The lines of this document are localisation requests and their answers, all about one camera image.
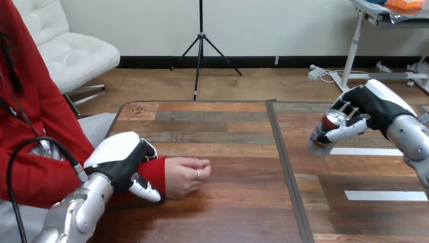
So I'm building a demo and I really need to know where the person's hand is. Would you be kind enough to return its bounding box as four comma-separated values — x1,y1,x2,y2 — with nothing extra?
164,156,212,200

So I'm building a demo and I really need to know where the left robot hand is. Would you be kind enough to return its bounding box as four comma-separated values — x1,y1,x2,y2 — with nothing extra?
83,132,165,204

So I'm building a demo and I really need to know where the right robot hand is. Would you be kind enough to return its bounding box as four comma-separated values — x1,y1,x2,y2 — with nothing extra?
315,79,418,145

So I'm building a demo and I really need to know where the red and white drink can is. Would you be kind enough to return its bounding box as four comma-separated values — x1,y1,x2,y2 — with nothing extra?
307,109,350,157

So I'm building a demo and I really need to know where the person's forearm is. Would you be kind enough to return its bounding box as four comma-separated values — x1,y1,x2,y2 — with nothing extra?
109,155,167,204

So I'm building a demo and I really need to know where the person's body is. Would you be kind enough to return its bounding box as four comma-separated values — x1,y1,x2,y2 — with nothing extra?
0,0,118,243

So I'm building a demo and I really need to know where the white desk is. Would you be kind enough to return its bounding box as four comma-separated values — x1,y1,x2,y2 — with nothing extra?
330,0,429,95

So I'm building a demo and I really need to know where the white power strip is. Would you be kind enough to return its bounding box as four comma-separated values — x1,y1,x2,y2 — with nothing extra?
308,64,326,80

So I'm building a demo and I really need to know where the orange thing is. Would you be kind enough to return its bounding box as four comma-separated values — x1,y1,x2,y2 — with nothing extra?
385,0,425,10

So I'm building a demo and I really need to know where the white cushioned chair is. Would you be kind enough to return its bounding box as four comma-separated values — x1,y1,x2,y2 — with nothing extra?
13,0,121,118

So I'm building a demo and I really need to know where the black tripod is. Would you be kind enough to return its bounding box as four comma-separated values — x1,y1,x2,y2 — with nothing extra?
170,0,243,101

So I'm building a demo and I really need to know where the tangle of cables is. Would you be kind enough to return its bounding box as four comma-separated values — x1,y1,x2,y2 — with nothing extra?
320,69,369,84

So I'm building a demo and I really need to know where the black cable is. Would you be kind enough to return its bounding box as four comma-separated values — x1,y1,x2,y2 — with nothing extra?
7,136,90,243

